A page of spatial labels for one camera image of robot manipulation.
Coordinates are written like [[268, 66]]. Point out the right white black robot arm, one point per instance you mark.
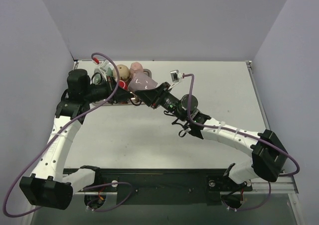
[[266, 152]]

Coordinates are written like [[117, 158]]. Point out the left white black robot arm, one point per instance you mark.
[[46, 186]]

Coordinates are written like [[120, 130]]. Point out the brown patterned mug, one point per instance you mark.
[[135, 101]]

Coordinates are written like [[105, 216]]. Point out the red mug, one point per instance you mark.
[[123, 85]]

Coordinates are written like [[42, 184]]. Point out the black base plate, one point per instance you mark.
[[132, 195]]

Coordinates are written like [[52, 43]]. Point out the beige mug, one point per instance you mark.
[[124, 73]]

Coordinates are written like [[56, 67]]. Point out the aluminium rail frame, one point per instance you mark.
[[274, 185]]

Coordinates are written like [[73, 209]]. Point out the pink mug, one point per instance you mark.
[[136, 67]]

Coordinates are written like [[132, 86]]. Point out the lilac mug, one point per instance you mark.
[[140, 82]]

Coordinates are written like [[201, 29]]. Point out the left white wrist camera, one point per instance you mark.
[[104, 68]]

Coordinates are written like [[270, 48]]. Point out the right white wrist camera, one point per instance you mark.
[[176, 78]]

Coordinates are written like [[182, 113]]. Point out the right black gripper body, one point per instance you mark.
[[157, 98]]

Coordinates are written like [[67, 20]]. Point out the green mug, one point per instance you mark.
[[100, 74]]

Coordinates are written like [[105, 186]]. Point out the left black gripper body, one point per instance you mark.
[[110, 87]]

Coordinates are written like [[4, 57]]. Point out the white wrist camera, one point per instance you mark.
[[104, 68], [176, 78]]

